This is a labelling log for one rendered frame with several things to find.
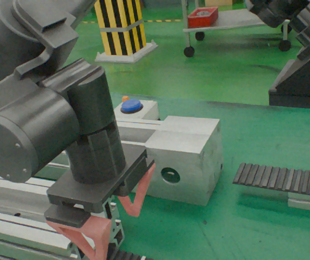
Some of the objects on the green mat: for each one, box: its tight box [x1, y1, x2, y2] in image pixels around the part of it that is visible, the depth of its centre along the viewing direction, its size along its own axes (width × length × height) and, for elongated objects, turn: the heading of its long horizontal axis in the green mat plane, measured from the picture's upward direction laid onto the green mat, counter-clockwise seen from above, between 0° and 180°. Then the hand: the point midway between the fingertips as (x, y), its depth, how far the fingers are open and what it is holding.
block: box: [143, 115, 224, 206], centre depth 61 cm, size 9×12×10 cm
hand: (116, 232), depth 44 cm, fingers open, 8 cm apart
